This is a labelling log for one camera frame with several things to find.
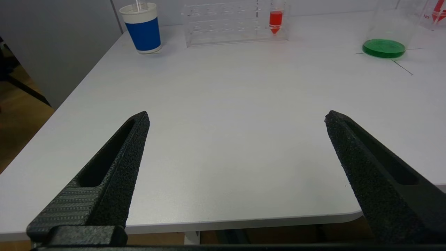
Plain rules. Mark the white paper cup blue sleeve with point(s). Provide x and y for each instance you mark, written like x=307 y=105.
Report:
x=144 y=33

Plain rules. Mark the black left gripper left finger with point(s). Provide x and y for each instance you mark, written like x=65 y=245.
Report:
x=108 y=181

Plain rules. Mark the clear glass beaker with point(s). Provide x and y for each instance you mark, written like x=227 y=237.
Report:
x=386 y=47

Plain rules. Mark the clear acrylic test tube rack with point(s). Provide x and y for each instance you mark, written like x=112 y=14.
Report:
x=435 y=17
x=226 y=28

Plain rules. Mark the red liquid test tube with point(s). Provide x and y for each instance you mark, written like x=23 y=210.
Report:
x=275 y=21

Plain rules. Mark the blue liquid test tube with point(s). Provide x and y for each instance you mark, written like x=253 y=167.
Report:
x=138 y=5

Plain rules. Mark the red liquid tube white label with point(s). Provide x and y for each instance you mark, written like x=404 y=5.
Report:
x=439 y=14

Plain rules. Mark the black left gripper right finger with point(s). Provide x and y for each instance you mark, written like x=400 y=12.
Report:
x=386 y=188

